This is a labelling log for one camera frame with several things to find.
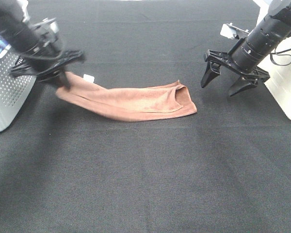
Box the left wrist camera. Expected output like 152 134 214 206
32 18 59 39

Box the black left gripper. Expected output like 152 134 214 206
10 50 85 90

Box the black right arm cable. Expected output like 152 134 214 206
269 43 291 66

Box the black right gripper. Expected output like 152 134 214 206
200 50 270 97

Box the white plastic basket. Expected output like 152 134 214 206
253 0 291 125

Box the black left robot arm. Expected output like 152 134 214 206
0 0 85 89

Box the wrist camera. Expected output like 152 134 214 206
220 23 250 40
32 18 59 39

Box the grey perforated laundry basket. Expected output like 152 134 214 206
0 47 36 132

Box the white towel label tag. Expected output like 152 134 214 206
83 74 95 83

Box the brown microfibre towel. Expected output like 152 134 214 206
56 72 197 122

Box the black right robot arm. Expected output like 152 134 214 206
201 0 291 96

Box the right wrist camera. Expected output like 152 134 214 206
220 23 250 40

